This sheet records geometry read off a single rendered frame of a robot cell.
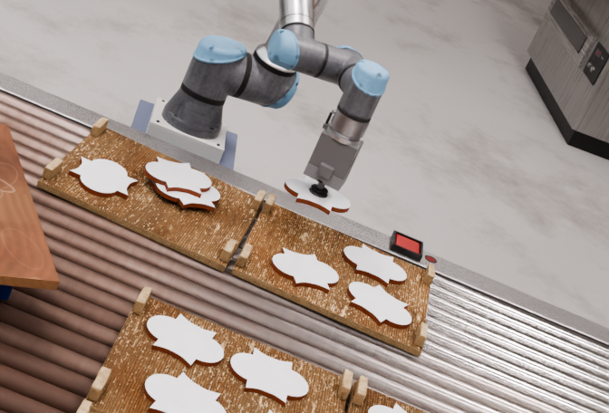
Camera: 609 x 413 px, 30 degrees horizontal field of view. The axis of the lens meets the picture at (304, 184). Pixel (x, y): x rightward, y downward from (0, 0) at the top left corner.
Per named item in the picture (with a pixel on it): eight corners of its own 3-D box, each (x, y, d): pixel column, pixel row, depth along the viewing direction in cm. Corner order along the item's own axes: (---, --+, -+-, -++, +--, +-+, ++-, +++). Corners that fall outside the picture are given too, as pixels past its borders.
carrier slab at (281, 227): (264, 205, 258) (266, 199, 257) (429, 278, 258) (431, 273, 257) (230, 274, 226) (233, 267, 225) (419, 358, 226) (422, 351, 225)
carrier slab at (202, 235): (97, 129, 258) (100, 124, 257) (262, 206, 257) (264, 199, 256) (35, 186, 226) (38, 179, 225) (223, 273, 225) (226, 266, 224)
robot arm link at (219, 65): (178, 72, 282) (198, 24, 278) (226, 88, 288) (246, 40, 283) (187, 92, 272) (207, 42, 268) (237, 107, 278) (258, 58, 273)
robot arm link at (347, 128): (365, 126, 232) (330, 109, 233) (357, 145, 234) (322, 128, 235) (373, 117, 239) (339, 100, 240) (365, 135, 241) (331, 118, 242)
